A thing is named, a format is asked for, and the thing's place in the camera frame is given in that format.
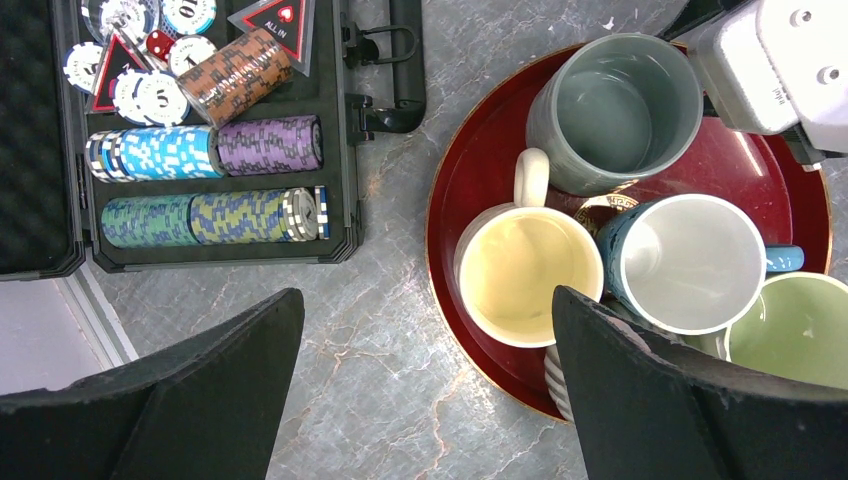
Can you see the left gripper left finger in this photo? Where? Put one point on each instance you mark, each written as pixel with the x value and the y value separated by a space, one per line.
pixel 207 407

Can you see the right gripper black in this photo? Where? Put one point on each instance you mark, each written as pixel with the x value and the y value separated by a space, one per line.
pixel 815 146

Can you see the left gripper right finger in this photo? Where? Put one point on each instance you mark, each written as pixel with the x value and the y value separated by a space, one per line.
pixel 648 407

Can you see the grey green mug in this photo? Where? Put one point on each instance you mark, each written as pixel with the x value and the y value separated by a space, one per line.
pixel 622 109

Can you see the black poker chip case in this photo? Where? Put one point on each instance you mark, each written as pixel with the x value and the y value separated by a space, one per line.
pixel 153 134

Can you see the grey ribbed mug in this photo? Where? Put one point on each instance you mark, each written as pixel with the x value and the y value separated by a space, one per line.
pixel 555 381

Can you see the blue mug white inside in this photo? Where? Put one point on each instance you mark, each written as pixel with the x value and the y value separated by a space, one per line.
pixel 689 264

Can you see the light green mug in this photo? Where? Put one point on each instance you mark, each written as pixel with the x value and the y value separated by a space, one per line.
pixel 796 329

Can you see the cream yellow mug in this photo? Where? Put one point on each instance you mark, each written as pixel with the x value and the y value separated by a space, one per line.
pixel 510 259

